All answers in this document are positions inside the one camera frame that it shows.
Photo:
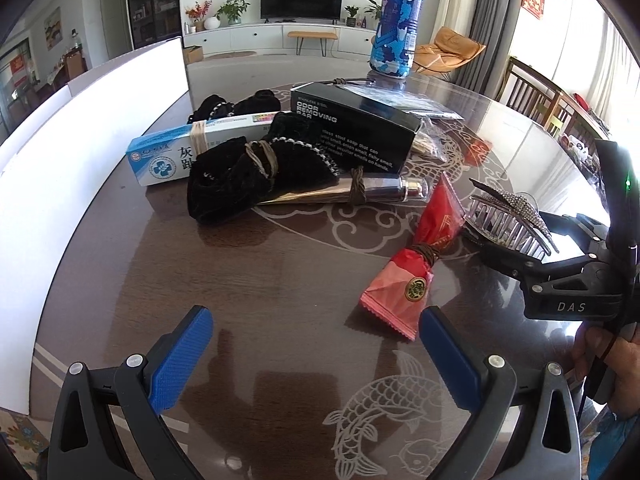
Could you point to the dark glass display cabinet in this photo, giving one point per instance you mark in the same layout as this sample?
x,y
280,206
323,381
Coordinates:
x,y
152,0

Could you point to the white television cabinet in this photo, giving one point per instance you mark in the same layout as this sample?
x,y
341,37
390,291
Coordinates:
x,y
250,37

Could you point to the dark patterned desktop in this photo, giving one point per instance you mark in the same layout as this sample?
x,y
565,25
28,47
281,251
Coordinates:
x,y
275,280

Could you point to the white round vase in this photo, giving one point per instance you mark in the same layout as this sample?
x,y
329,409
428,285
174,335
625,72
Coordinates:
x,y
212,23

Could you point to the red flower plant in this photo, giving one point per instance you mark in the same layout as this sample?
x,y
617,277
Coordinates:
x,y
197,12

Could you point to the black-framed glasses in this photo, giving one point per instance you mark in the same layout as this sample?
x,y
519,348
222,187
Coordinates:
x,y
345,80

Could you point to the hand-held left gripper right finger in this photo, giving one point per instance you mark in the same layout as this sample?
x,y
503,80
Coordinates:
x,y
445,355

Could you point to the red wall decoration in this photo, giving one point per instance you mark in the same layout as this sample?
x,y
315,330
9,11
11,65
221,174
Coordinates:
x,y
533,0

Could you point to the pack of wooden chopsticks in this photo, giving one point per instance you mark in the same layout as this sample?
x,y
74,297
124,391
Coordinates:
x,y
430,142

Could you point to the black cardboard box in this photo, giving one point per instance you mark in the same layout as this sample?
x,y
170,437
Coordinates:
x,y
350,125

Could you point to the red foil packet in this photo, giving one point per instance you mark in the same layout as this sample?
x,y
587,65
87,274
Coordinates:
x,y
400,280

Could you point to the blue patterned cloth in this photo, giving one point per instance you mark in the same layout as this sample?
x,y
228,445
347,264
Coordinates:
x,y
615,450

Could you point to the white and blue medicine box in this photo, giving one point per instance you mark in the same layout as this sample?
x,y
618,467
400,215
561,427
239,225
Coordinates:
x,y
160,160

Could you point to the wooden bench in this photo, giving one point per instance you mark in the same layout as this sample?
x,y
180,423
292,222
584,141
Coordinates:
x,y
312,35

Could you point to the black flat television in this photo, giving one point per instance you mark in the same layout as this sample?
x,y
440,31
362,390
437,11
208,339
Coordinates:
x,y
300,0

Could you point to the silver rhinestone hair claw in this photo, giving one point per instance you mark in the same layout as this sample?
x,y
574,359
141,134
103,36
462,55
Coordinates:
x,y
505,210

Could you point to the person's right hand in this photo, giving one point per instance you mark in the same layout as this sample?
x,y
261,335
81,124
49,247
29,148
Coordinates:
x,y
627,375

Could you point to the gold cosmetic tube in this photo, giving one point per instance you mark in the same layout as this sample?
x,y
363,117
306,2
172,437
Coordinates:
x,y
385,187

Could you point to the dark wooden chair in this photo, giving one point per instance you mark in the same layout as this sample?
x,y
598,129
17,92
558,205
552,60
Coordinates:
x,y
575,115
525,80

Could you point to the orange lounge chair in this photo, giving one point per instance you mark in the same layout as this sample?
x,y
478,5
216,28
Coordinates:
x,y
450,45

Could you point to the pile of colourful clutter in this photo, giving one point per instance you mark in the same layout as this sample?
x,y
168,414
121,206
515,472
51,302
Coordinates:
x,y
580,147

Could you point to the white foam board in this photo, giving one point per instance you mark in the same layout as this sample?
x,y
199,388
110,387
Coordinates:
x,y
75,125

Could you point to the brown cardboard box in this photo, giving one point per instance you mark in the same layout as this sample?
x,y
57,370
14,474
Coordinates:
x,y
194,54

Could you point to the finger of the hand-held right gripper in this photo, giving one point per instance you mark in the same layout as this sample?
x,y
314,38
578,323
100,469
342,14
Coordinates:
x,y
575,222
530,265

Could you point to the clear bag with dark item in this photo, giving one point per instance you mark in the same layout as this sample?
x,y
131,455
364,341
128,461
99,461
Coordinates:
x,y
425,105

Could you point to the framed wall picture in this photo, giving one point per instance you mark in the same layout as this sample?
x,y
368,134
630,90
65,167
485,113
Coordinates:
x,y
53,27

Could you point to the grey curtain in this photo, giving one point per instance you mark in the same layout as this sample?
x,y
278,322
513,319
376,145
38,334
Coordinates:
x,y
492,15

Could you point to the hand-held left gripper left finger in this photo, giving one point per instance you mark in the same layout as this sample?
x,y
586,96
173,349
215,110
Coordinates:
x,y
180,355

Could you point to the blue camouflage bottle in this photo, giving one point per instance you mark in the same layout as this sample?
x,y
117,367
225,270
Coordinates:
x,y
397,20

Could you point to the small green potted plant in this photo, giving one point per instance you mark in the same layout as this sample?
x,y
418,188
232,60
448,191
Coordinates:
x,y
352,14

